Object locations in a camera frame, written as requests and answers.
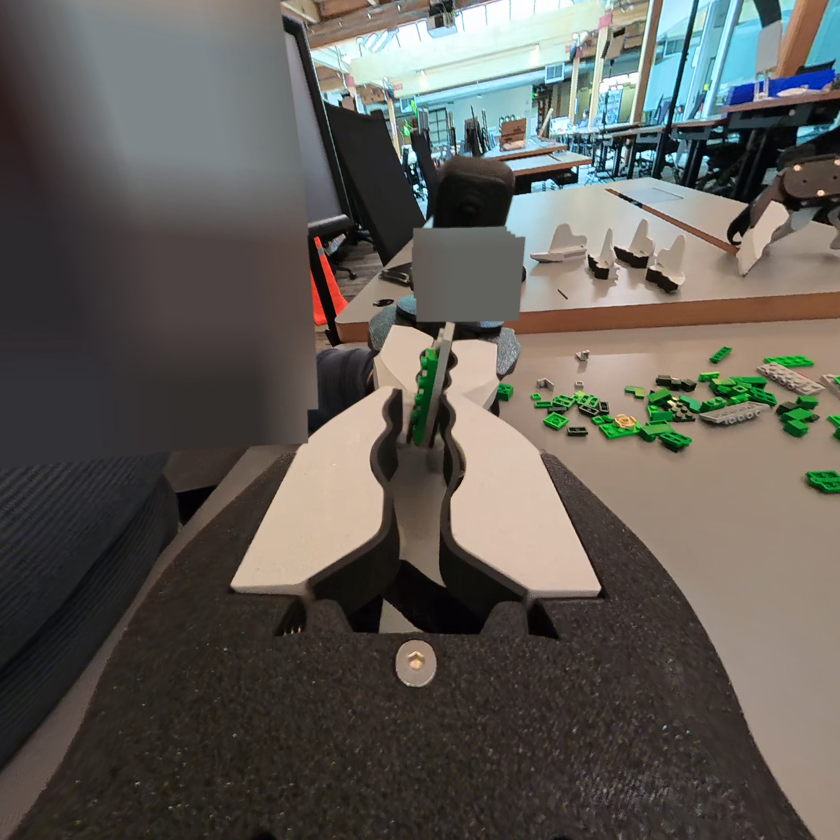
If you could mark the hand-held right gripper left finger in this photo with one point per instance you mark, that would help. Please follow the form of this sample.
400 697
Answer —
321 512

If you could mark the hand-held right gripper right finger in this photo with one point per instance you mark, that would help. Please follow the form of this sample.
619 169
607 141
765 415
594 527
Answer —
518 518

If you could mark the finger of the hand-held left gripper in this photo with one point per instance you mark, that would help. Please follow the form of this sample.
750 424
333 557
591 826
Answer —
400 361
476 374

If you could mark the grey and green brick assembly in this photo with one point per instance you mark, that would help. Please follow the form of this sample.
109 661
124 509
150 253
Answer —
426 394

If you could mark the person's left forearm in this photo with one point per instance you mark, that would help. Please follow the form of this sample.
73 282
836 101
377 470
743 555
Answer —
344 387

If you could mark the grey desk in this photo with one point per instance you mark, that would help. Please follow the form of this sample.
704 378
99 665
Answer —
656 558

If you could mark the large green toy brick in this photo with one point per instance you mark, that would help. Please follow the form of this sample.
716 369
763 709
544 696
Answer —
506 392

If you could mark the cardboard box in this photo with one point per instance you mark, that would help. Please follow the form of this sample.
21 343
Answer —
513 134

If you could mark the wooden worktable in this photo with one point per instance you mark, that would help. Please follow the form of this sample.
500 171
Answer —
544 161

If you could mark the black partition panel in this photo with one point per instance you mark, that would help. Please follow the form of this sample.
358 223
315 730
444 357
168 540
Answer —
374 184

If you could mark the orange traffic cone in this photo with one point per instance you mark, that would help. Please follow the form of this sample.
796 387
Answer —
325 295

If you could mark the tan round brick piece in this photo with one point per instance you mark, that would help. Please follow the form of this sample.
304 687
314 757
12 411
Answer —
625 421

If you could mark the black framed display panel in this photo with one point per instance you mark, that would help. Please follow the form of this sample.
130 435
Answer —
325 164

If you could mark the pile of green toy bricks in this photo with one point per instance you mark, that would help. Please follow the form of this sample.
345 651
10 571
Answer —
663 410

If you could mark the dark grey wedge plate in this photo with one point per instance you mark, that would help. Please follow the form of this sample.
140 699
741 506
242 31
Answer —
735 413

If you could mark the person's dark blue sweater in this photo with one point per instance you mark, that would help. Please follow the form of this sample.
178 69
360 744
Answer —
79 558

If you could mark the light grey studded plate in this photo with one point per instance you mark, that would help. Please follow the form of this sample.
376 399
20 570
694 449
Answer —
791 377

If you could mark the blue storage bin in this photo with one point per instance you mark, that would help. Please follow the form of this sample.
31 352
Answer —
774 92

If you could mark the black idle gripper device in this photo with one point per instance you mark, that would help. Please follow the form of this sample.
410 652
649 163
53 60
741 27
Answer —
807 180

